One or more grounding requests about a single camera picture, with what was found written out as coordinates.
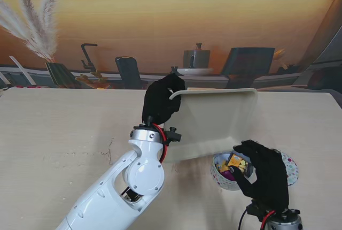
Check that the small yellow object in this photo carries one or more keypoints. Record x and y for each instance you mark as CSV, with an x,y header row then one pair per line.
x,y
102,88

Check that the dark brown orange snack packet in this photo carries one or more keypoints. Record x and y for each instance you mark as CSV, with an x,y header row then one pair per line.
x,y
237,160

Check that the printed kitchen backdrop banner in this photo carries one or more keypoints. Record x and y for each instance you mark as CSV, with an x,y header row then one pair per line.
x,y
171,26

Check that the round polka dot tin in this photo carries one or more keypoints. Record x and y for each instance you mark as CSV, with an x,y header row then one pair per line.
x,y
227,184

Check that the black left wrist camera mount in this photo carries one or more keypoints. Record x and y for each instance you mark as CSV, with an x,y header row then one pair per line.
x,y
173,135

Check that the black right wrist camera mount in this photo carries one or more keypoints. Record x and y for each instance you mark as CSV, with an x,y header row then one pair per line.
x,y
256,210

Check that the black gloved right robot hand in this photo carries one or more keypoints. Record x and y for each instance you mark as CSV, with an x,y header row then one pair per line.
x,y
270,179

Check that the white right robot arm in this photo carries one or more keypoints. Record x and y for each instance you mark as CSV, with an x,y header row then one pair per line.
x,y
286,222

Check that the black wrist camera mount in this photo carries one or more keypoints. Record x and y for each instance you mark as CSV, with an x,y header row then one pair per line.
x,y
256,210
173,135

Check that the purple yellow printed snack packet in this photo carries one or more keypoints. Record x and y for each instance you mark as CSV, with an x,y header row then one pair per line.
x,y
227,175

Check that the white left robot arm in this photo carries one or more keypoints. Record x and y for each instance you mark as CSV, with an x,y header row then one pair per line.
x,y
120,187

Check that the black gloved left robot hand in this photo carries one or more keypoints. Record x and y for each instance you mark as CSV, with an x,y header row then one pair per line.
x,y
159,101

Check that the beige rectangular plastic tray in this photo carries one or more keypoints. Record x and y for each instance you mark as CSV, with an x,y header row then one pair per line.
x,y
213,120

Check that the round polka dot tin lid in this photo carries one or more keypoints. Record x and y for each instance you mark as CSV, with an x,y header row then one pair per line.
x,y
292,168

